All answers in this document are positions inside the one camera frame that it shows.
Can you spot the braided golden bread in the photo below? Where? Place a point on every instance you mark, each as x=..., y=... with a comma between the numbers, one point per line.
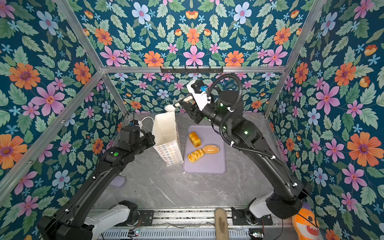
x=196, y=155

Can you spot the rectangular loaf bread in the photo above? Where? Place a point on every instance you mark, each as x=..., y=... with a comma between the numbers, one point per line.
x=195, y=140

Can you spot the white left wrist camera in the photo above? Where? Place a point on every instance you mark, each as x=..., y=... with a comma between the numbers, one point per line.
x=136, y=123

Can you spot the white paper gift bag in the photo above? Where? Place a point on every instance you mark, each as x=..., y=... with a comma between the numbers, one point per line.
x=167, y=141

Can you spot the oval sesame bread roll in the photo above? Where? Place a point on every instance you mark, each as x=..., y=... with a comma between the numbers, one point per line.
x=211, y=149

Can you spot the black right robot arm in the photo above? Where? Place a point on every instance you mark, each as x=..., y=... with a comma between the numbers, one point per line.
x=222, y=104

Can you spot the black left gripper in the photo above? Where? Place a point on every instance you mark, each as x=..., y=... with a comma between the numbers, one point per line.
x=151, y=142

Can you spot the white metal tongs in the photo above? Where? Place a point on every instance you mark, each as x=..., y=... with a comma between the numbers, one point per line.
x=173, y=107

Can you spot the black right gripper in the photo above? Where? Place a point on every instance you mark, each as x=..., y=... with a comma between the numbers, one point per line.
x=192, y=109

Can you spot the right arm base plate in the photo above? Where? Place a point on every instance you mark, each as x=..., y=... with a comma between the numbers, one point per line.
x=243, y=217

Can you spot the lilac rectangular tray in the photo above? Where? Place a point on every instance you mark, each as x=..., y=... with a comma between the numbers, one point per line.
x=209, y=163

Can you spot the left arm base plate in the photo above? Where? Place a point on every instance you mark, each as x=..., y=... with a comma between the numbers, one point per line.
x=145, y=218

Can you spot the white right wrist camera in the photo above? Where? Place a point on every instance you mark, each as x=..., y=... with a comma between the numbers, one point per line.
x=198, y=90

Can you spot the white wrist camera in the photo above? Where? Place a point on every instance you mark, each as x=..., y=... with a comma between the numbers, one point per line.
x=198, y=90
x=136, y=123

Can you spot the orange shark plush toy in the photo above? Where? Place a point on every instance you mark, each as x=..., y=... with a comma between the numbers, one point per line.
x=305, y=225

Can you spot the black wall hook rail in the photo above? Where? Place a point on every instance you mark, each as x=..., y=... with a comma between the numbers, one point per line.
x=192, y=70

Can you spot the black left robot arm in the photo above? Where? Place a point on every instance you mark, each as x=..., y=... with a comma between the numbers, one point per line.
x=71, y=222

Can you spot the lilac flat pad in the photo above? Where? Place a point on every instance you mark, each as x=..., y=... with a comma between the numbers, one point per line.
x=118, y=182

